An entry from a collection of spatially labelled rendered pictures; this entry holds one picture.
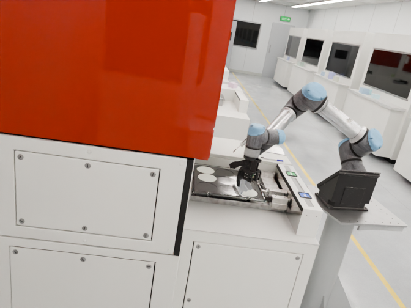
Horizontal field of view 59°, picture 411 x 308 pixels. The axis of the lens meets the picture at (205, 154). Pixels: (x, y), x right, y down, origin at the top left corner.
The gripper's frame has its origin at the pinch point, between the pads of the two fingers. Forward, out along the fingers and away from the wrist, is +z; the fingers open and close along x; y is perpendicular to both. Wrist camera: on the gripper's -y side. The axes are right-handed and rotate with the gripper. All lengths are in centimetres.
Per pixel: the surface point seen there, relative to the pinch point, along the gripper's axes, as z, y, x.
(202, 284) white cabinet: 38.0, 8.4, -27.5
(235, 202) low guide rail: 7.4, -2.0, 0.6
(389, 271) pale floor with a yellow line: 92, 49, 166
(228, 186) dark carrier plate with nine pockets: 1.6, -8.7, 1.6
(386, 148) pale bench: 70, -64, 483
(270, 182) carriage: 3.5, -3.1, 32.4
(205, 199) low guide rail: 7.8, -12.8, -10.4
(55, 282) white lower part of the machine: 28, -19, -84
